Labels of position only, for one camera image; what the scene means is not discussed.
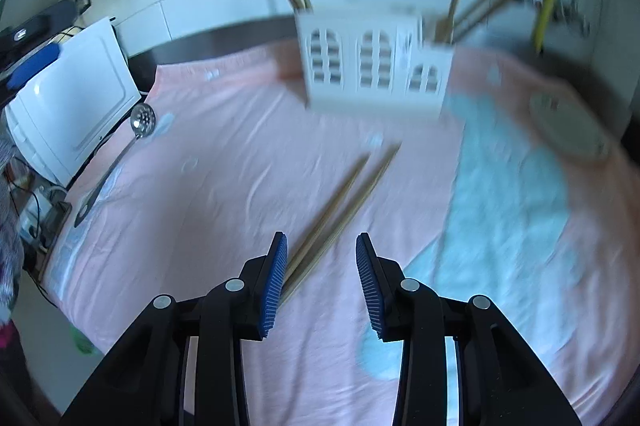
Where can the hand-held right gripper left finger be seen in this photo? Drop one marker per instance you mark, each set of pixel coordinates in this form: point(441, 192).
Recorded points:
point(274, 286)

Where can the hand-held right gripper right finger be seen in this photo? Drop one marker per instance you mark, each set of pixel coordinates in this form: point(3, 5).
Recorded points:
point(370, 286)

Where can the white plastic utensil holder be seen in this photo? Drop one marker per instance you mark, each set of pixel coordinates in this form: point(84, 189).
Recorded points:
point(380, 100)

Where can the pink towel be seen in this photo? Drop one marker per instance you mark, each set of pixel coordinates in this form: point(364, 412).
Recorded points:
point(240, 155)

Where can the metal slotted spoon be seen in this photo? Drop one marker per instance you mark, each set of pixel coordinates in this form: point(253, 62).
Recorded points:
point(143, 118)

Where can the small white dish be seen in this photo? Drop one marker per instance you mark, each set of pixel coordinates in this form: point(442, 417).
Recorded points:
point(570, 128)

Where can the white cutting board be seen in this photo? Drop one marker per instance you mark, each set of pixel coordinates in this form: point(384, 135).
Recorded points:
point(75, 105)

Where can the person's patterned clothing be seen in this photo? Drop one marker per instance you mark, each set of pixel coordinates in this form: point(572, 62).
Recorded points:
point(10, 231)

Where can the blue cloth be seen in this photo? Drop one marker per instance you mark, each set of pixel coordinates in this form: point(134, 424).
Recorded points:
point(32, 65)

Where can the black device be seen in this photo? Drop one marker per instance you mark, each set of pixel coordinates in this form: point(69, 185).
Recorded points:
point(35, 23)

